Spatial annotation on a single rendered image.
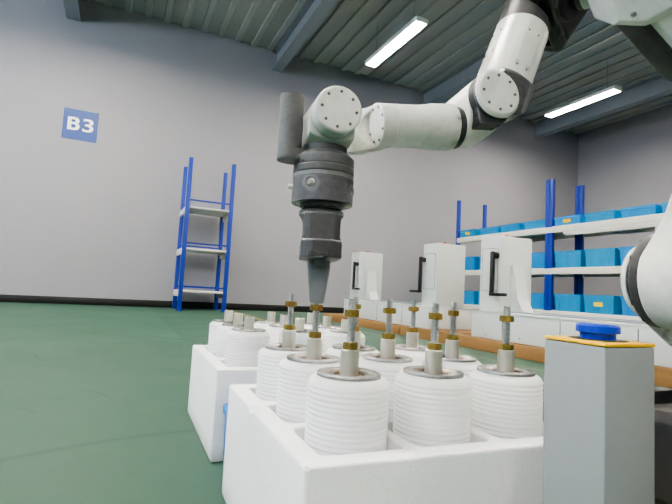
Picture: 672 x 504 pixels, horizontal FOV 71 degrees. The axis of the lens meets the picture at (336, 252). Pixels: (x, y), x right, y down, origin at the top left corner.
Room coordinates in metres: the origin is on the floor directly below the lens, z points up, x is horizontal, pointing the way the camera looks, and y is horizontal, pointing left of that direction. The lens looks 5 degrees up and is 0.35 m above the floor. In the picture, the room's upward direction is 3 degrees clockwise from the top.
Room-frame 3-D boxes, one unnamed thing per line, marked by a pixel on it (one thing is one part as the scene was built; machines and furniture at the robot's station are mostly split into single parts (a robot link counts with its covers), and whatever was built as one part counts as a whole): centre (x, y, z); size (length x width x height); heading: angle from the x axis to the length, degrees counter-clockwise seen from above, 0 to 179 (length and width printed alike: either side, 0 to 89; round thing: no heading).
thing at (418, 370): (0.61, -0.13, 0.25); 0.08 x 0.08 x 0.01
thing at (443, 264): (4.73, -0.71, 0.45); 1.61 x 0.57 x 0.74; 25
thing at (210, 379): (1.21, 0.12, 0.09); 0.39 x 0.39 x 0.18; 24
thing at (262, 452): (0.71, -0.09, 0.09); 0.39 x 0.39 x 0.18; 23
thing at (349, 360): (0.56, -0.02, 0.26); 0.02 x 0.02 x 0.03
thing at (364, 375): (0.56, -0.02, 0.25); 0.08 x 0.08 x 0.01
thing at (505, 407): (0.65, -0.24, 0.16); 0.10 x 0.10 x 0.18
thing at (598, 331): (0.48, -0.27, 0.32); 0.04 x 0.04 x 0.02
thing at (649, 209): (5.07, -3.42, 1.38); 0.50 x 0.38 x 0.11; 116
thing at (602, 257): (5.47, -3.24, 0.90); 0.50 x 0.38 x 0.21; 115
